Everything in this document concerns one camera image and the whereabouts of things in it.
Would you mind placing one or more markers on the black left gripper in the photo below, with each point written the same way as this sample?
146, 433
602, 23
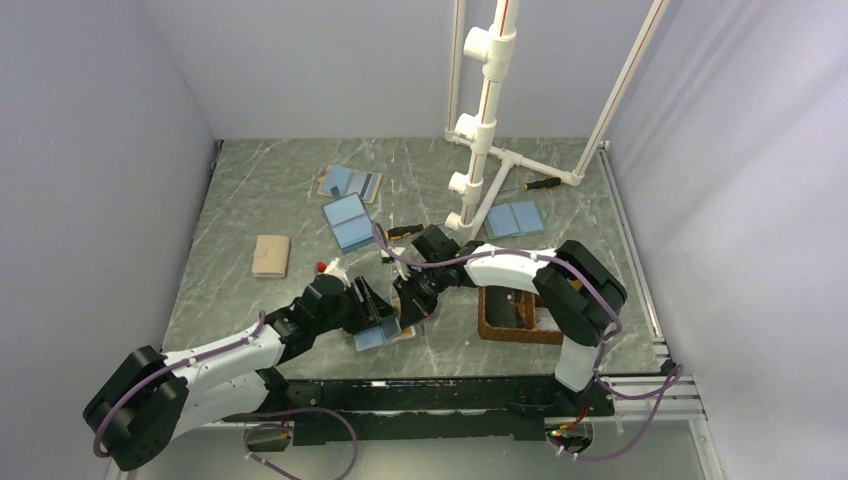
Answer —
375, 306

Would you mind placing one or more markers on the black yellow screwdriver near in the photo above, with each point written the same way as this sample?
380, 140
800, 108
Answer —
400, 232

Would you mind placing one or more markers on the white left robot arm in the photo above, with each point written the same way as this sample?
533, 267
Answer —
153, 397

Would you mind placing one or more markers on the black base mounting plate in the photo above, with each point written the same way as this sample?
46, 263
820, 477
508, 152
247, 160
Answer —
519, 407

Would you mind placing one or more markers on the aluminium extrusion rail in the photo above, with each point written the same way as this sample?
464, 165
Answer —
638, 401

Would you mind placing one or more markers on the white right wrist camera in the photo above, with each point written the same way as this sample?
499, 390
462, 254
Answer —
390, 258

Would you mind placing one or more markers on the brown woven basket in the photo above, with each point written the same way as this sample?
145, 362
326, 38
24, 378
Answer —
540, 325

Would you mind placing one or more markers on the tan card holder with cards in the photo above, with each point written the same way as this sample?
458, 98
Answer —
348, 181

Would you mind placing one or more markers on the grey leather card holder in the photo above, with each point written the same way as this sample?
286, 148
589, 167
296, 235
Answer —
377, 336

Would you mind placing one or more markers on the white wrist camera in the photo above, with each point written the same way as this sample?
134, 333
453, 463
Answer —
390, 258
338, 267

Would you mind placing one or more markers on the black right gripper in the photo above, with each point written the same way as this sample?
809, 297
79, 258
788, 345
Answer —
414, 306

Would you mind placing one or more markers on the gold credit card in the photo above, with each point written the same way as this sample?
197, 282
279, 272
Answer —
406, 333

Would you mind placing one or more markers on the right side aluminium rail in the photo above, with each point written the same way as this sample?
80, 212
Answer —
644, 294

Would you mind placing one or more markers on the beige closed card holder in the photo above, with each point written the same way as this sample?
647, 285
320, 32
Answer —
271, 256

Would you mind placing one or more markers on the white PVC pipe frame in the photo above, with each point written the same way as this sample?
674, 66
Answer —
489, 166

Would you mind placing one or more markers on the black orange screwdriver far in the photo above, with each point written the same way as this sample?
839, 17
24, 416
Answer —
546, 183

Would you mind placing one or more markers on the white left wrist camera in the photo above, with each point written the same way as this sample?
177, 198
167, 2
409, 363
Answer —
338, 267

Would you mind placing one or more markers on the blue card holder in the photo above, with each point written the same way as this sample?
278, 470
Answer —
349, 222
514, 219

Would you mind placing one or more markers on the blue card holder on green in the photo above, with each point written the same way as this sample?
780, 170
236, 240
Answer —
514, 219

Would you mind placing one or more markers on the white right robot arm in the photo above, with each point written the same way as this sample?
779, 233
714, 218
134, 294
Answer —
582, 295

